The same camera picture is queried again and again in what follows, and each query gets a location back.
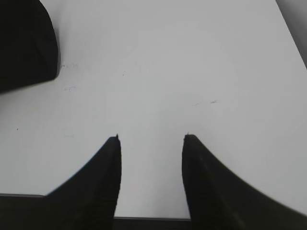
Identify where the black canvas tote bag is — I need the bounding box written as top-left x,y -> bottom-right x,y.
0,0 -> 59,93

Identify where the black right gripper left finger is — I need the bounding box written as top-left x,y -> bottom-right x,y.
45,134 -> 122,230

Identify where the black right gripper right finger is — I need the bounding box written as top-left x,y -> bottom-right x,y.
182,134 -> 307,230

